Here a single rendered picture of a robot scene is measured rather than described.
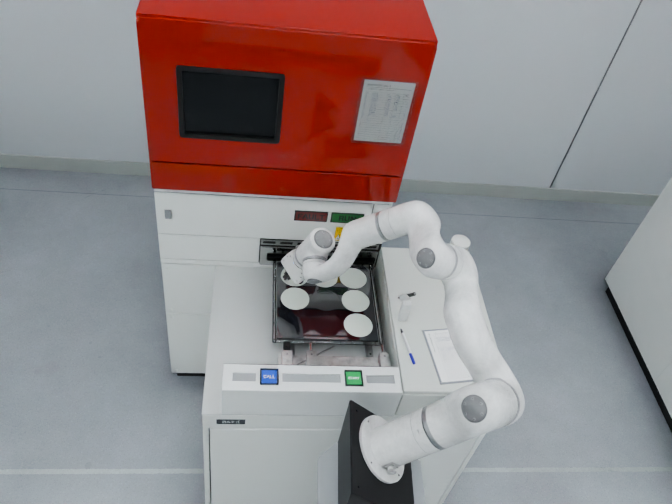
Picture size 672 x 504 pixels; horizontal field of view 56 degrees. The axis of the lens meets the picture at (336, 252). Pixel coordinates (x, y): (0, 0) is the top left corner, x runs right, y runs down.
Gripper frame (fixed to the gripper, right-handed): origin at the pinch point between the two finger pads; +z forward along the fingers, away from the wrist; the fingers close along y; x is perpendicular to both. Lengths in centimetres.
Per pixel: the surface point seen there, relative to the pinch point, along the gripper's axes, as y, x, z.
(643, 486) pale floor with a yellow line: 161, 113, 34
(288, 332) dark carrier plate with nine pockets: 16.8, -11.2, 1.2
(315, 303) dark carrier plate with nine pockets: 13.0, 4.4, 2.9
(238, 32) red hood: -54, -7, -64
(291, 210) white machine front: -18.5, 11.1, -6.8
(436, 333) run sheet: 44, 25, -19
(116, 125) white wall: -144, 31, 136
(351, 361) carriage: 36.3, -0.8, -5.8
